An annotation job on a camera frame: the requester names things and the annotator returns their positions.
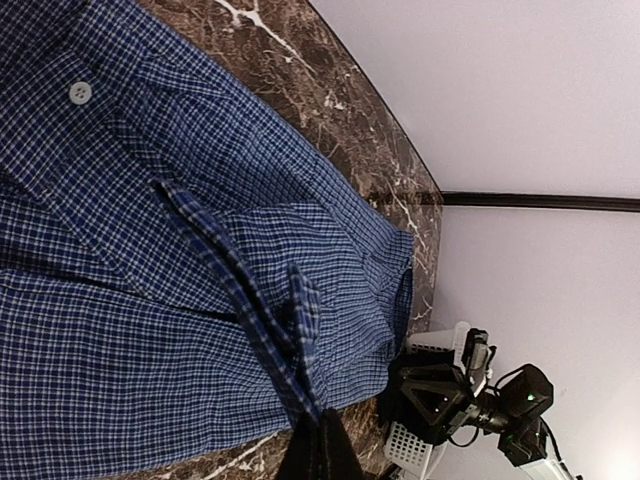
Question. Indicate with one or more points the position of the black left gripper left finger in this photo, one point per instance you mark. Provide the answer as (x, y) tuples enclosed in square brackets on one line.
[(303, 459)]

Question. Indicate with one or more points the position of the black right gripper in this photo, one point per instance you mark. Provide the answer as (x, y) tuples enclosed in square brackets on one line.
[(446, 398)]

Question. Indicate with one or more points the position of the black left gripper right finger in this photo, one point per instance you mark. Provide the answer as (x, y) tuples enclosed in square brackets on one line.
[(338, 460)]

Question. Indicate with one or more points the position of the blue checkered shirt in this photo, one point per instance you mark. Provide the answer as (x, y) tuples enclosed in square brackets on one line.
[(181, 271)]

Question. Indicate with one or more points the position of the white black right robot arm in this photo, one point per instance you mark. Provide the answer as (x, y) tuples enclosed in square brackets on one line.
[(514, 413)]

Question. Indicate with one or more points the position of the white plastic laundry basket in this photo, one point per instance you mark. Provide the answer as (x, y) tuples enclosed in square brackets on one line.
[(415, 458)]

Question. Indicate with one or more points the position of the black garment in basket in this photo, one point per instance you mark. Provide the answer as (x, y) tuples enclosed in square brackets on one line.
[(392, 404)]

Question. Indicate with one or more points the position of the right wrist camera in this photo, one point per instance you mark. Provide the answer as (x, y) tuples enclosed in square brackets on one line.
[(477, 358)]

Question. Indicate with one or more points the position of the black right corner post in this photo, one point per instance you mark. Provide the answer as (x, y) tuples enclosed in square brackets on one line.
[(541, 201)]

